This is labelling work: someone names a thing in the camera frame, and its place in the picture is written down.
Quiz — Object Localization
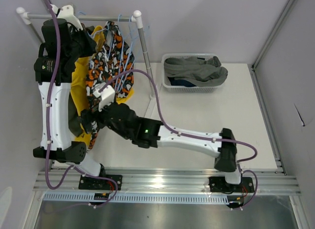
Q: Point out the orange black patterned shorts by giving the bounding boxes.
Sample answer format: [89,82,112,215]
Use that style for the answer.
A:
[86,21,135,150]

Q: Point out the blue hanger of grey shorts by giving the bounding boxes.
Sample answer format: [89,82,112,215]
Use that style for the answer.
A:
[115,13,136,92]

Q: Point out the blue hanger of patterned shorts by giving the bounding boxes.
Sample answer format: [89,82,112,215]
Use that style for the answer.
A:
[102,27,128,92]

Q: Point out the navy blue shorts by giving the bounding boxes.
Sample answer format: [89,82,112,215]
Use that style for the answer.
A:
[168,77,195,88]

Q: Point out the grey shorts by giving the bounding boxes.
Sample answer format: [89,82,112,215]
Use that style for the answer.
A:
[164,56,228,87]

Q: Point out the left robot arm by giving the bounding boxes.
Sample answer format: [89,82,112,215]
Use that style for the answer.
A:
[33,19,107,190]

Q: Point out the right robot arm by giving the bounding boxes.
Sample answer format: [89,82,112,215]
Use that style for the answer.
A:
[78,103,243,191]

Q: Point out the olive green shorts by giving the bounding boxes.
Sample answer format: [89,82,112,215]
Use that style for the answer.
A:
[67,26,95,138]

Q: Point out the blue hanger of yellow shorts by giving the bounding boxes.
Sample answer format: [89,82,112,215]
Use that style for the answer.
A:
[78,11,104,39]

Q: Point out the yellow shorts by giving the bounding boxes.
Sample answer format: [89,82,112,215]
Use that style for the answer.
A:
[70,21,135,150]

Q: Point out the white plastic basket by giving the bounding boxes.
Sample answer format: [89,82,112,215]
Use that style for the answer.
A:
[162,53,223,93]

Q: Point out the metal clothes rack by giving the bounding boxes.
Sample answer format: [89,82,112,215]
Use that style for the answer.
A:
[16,6,160,116]

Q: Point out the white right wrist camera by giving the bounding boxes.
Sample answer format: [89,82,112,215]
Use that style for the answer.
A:
[93,83,116,112]

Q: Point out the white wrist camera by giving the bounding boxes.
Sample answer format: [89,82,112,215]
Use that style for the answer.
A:
[93,83,116,112]
[50,4,83,31]

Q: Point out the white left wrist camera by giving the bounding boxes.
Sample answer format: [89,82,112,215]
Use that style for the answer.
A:
[50,4,83,31]

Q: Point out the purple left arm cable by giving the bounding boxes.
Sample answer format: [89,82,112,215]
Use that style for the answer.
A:
[44,0,118,210]

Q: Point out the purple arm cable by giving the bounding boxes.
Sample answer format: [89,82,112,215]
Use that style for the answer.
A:
[98,69,258,211]
[44,0,118,210]

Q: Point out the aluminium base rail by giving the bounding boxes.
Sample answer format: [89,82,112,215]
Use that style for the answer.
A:
[33,166,302,196]

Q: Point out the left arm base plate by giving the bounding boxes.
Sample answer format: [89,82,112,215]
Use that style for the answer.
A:
[78,174,123,191]

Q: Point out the white slotted cable duct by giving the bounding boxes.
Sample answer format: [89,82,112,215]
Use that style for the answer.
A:
[43,192,229,205]

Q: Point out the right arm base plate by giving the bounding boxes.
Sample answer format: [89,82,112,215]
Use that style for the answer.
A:
[209,176,254,194]

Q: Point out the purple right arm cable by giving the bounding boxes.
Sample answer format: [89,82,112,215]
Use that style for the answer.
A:
[98,69,258,211]

